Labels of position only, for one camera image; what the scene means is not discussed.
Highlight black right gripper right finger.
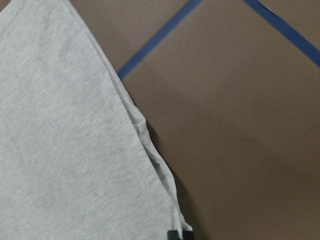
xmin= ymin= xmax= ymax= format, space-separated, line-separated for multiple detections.
xmin=182 ymin=230 xmax=194 ymax=240

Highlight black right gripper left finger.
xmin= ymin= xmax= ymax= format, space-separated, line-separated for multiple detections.
xmin=167 ymin=230 xmax=179 ymax=240

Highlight grey cartoon print t-shirt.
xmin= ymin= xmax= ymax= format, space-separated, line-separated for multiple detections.
xmin=0 ymin=0 xmax=193 ymax=240

